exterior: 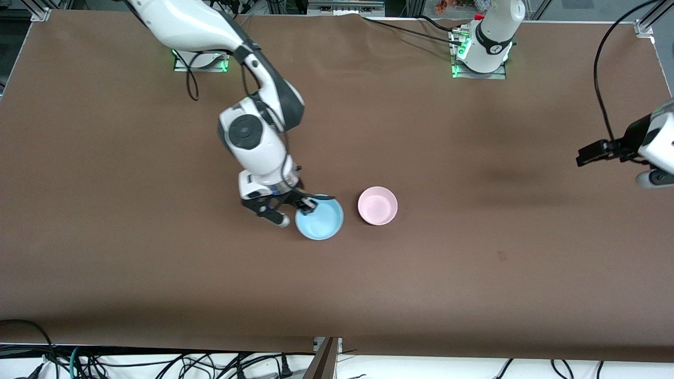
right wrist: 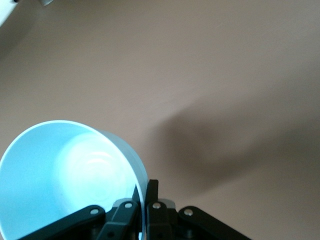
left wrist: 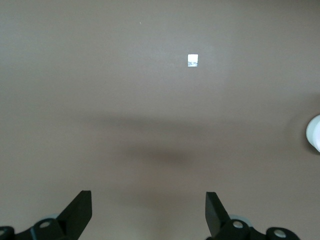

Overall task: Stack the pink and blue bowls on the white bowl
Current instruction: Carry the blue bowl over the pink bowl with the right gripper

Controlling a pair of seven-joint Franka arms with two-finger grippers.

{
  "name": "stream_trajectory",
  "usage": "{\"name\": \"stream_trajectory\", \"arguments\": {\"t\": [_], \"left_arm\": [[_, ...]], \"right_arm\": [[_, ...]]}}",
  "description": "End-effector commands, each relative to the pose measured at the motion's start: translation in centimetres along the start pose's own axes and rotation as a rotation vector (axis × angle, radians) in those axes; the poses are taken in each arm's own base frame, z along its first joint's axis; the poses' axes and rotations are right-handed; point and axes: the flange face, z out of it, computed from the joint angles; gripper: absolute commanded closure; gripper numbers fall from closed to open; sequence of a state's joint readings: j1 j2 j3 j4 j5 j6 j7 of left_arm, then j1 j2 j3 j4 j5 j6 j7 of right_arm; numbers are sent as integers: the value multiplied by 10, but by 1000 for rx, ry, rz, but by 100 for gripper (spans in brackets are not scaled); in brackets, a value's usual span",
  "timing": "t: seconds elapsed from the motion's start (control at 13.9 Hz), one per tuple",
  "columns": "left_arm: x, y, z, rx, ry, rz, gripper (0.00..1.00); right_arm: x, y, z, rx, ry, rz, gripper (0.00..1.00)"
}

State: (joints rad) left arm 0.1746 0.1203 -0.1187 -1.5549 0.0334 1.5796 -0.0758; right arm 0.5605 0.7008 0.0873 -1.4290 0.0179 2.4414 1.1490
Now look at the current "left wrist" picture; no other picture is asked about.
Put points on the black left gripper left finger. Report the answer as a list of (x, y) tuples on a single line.
[(75, 220)]

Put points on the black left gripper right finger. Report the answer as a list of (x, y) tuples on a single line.
[(217, 220)]

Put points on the small rectangular sticker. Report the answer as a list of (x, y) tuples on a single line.
[(193, 60)]

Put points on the white bowl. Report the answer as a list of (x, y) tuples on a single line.
[(314, 132)]

